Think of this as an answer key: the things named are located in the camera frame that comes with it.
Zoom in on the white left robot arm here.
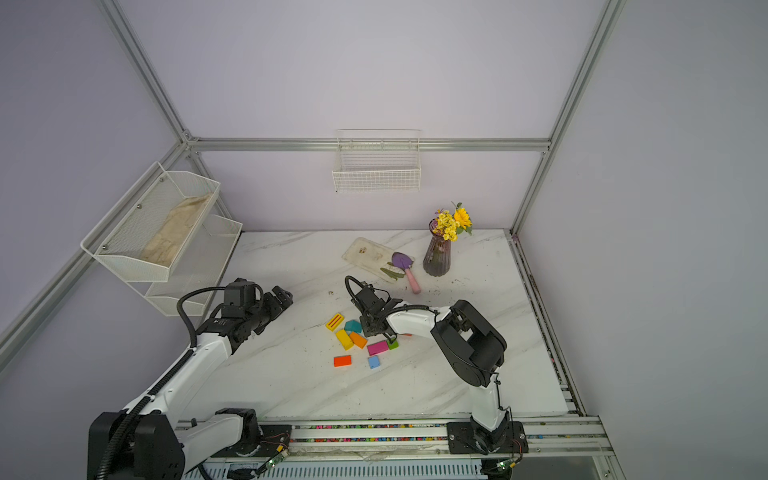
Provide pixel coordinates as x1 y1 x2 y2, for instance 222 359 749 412
86 278 293 479

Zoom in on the white mesh upper shelf basket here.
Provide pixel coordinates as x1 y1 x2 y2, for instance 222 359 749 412
80 162 220 283

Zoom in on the white wire wall basket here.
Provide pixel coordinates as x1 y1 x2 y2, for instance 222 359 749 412
332 129 422 194

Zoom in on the beige glove in basket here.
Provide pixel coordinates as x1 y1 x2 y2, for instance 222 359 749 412
140 194 211 267

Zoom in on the beige dirty cloth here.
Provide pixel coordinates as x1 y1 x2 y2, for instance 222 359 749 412
342 237 406 283

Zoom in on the yellow flower bouquet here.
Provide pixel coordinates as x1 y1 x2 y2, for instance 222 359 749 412
429 202 473 242

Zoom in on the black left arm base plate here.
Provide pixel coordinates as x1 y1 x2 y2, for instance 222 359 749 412
232 424 293 458

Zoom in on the white mesh shelf basket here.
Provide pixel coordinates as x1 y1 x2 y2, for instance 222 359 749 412
80 162 220 283
144 214 242 316

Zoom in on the teal wood block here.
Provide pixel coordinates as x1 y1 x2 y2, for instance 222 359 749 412
344 320 362 334

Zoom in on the magenta wood block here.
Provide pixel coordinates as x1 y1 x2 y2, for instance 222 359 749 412
366 340 390 356

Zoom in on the purple glass vase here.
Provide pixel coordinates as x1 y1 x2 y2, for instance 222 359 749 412
422 219 452 277

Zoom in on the yellow red striped block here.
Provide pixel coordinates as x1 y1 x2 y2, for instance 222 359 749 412
325 313 345 332

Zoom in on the red orange flat block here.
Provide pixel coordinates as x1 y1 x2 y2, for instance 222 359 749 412
333 355 352 368

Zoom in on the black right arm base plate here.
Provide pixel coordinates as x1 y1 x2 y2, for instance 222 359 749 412
446 420 529 455

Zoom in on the white mesh lower shelf basket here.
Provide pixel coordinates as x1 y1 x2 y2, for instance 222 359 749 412
144 214 242 316

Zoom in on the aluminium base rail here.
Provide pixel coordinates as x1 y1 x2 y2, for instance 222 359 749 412
173 413 616 466

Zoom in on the yellow wood block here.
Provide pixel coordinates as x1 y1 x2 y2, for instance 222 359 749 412
335 329 355 351

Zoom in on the orange wood block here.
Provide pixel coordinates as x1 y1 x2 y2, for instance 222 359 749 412
348 332 368 349

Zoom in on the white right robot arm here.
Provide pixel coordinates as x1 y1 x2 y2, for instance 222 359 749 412
350 283 514 454

